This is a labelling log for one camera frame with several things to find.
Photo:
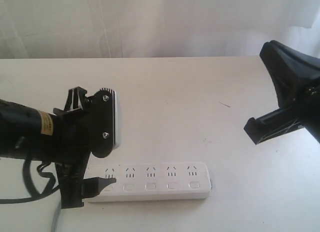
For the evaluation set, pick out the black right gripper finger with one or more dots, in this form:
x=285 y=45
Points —
x=292 y=72
x=276 y=123

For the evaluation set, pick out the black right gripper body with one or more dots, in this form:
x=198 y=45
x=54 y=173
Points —
x=308 y=97

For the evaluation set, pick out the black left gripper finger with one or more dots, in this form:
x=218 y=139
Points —
x=92 y=187

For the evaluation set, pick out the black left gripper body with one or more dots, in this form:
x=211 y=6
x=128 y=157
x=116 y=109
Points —
x=65 y=142

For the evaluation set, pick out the white power strip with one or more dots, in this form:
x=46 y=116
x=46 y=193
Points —
x=152 y=182

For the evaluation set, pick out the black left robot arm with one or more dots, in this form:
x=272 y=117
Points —
x=20 y=139

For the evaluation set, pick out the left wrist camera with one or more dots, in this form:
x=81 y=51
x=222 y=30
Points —
x=104 y=123

